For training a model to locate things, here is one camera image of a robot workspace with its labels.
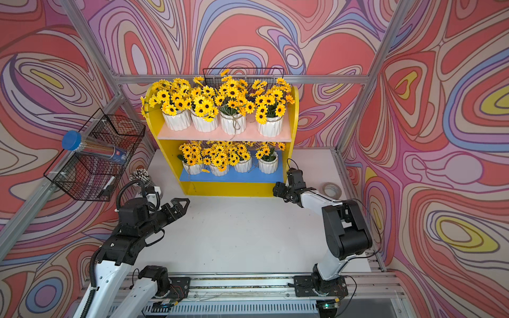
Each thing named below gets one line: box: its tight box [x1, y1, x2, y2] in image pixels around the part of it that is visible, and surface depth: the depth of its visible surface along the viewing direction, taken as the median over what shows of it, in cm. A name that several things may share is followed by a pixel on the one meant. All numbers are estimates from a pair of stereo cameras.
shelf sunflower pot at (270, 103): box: [249, 78, 295, 138], surface depth 62 cm
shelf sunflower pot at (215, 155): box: [200, 141, 230, 177], surface depth 82 cm
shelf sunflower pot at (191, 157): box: [177, 140, 203, 175], surface depth 82 cm
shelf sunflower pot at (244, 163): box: [233, 143, 252, 173], surface depth 85 cm
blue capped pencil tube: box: [61, 129, 128, 163], surface depth 67 cm
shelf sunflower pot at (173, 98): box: [140, 77, 193, 132], surface depth 63 cm
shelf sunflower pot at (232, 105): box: [214, 69, 256, 136], surface depth 64 cm
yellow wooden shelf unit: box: [145, 86, 300, 198], surface depth 72 cm
